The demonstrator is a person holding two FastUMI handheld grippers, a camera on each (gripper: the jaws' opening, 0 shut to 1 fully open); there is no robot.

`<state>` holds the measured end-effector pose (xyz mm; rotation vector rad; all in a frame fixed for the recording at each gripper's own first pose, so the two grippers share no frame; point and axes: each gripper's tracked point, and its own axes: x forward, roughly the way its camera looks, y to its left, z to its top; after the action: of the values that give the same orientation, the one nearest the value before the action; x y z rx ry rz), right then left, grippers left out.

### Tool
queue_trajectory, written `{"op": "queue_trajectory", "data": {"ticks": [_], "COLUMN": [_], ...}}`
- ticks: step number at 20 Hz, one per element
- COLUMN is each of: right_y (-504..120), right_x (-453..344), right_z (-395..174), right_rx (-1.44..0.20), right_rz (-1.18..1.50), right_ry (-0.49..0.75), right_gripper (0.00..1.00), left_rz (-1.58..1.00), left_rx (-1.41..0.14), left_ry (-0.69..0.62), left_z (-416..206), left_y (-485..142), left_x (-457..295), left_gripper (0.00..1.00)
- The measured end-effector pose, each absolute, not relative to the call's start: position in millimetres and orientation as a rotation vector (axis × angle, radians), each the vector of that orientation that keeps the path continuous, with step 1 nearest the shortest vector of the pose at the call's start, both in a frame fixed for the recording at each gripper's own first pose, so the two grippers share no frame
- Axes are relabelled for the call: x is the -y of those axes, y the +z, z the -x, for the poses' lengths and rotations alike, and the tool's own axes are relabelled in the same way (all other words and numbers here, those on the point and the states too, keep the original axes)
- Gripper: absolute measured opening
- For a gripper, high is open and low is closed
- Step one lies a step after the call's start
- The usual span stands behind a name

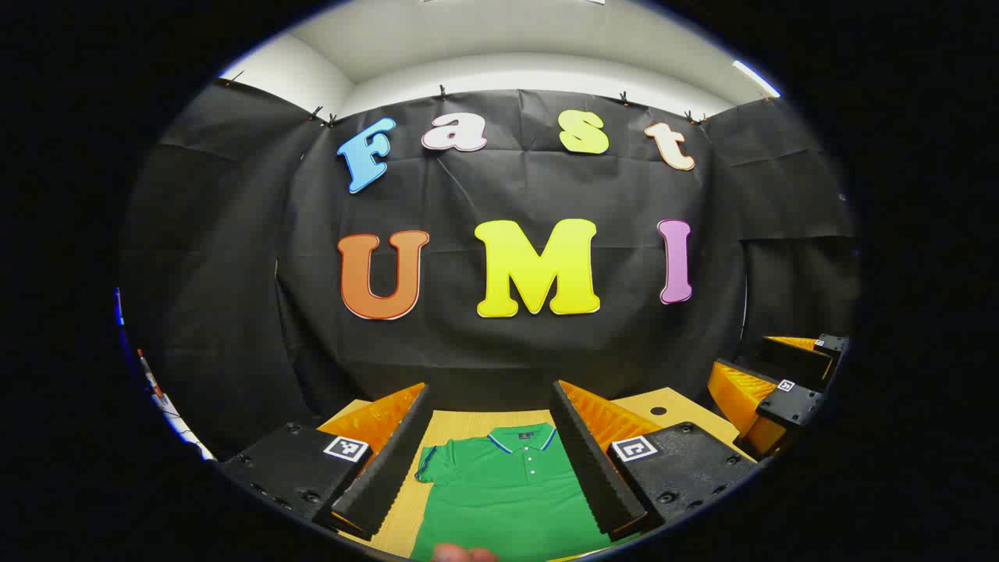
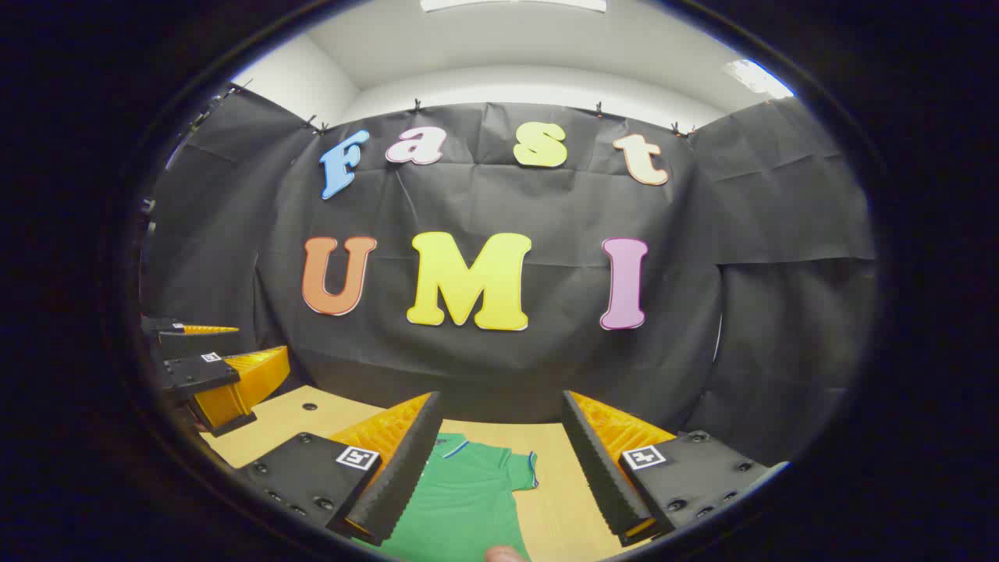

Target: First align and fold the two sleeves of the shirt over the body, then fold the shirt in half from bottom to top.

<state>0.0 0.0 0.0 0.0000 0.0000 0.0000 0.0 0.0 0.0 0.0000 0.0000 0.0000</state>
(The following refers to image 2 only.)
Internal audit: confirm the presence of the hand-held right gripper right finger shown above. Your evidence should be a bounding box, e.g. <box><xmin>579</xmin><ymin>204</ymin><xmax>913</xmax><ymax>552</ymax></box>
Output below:
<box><xmin>562</xmin><ymin>389</ymin><xmax>789</xmax><ymax>547</ymax></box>

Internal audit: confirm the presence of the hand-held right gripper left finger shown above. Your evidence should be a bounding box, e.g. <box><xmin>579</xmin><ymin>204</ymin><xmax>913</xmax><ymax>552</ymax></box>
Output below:
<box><xmin>234</xmin><ymin>390</ymin><xmax>444</xmax><ymax>547</ymax></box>

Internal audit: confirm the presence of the green T-shirt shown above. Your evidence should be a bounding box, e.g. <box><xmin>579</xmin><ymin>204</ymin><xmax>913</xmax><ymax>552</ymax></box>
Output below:
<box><xmin>375</xmin><ymin>432</ymin><xmax>541</xmax><ymax>562</ymax></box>

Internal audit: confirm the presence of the ceiling light panel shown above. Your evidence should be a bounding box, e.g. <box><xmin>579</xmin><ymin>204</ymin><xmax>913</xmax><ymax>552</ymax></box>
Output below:
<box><xmin>724</xmin><ymin>59</ymin><xmax>795</xmax><ymax>100</ymax></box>
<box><xmin>421</xmin><ymin>0</ymin><xmax>608</xmax><ymax>13</ymax></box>

